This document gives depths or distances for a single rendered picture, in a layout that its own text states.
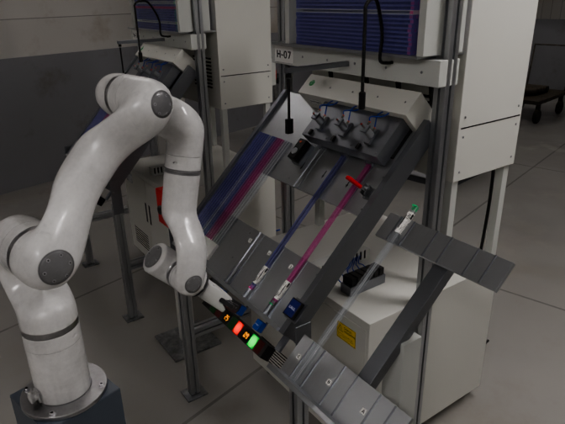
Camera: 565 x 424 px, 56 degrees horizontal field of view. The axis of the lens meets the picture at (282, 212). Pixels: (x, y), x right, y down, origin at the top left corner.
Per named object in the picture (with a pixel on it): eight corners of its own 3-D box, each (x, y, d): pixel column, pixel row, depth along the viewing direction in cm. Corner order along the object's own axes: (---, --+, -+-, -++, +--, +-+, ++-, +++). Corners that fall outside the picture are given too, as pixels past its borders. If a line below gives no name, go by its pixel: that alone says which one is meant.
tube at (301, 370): (414, 206, 129) (413, 204, 129) (419, 208, 128) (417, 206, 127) (293, 380, 123) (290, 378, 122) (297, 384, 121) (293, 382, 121)
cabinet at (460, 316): (361, 476, 183) (368, 325, 160) (253, 369, 236) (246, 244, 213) (477, 397, 217) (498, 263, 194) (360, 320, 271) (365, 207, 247)
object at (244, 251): (288, 331, 143) (282, 327, 141) (182, 246, 193) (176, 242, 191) (328, 273, 145) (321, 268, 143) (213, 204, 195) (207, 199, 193)
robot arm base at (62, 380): (44, 435, 111) (27, 363, 104) (6, 394, 123) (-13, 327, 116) (123, 387, 124) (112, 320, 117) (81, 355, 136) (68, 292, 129)
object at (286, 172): (368, 225, 149) (360, 215, 146) (245, 168, 199) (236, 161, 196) (432, 131, 153) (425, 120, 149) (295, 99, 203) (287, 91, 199)
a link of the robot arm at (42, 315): (34, 347, 109) (8, 243, 100) (0, 314, 121) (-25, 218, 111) (89, 323, 117) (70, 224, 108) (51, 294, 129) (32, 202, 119)
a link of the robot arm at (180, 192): (222, 177, 126) (208, 296, 133) (190, 165, 138) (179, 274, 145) (188, 177, 121) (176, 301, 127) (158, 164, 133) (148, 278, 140)
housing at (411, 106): (426, 145, 153) (405, 114, 144) (319, 117, 190) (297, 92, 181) (441, 123, 154) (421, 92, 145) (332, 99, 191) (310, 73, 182)
